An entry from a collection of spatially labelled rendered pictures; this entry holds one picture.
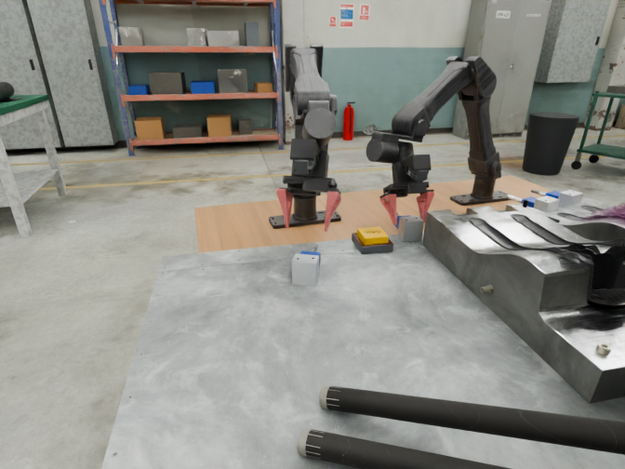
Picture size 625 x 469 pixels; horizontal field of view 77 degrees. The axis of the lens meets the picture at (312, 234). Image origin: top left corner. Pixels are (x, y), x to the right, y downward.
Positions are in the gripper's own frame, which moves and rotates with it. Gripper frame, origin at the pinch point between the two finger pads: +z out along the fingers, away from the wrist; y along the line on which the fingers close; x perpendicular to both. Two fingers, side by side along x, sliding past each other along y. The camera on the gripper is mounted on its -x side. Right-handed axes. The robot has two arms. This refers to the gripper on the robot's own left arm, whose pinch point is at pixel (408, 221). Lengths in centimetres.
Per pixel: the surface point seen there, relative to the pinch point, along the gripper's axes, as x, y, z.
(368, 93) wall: 468, 157, -243
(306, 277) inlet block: -15.0, -29.6, 11.5
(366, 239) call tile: -5.0, -13.1, 4.3
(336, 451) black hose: -50, -33, 30
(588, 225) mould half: -15.7, 36.2, 5.5
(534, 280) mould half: -38.6, 2.9, 14.3
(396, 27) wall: 424, 194, -322
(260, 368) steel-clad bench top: -33, -40, 24
